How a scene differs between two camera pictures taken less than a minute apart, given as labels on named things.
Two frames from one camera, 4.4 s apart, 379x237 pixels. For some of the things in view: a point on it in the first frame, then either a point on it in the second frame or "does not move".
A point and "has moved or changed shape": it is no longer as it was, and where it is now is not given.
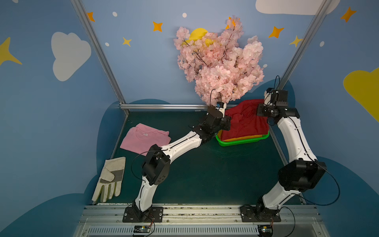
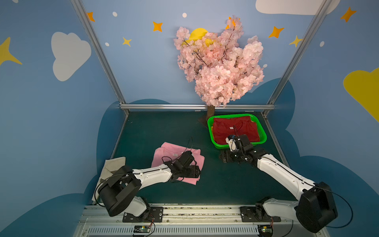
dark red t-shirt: x=245 y=121 has moved or changed shape
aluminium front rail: x=200 y=221 does not move
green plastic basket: x=221 y=143 → x=262 y=134
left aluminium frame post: x=102 y=55 does not move
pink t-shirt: x=140 y=138 → x=168 y=152
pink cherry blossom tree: x=225 y=66 does not move
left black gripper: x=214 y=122 → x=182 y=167
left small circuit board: x=141 y=229 does not move
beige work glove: x=112 y=175 does not move
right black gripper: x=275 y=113 → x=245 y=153
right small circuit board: x=265 y=229 does not move
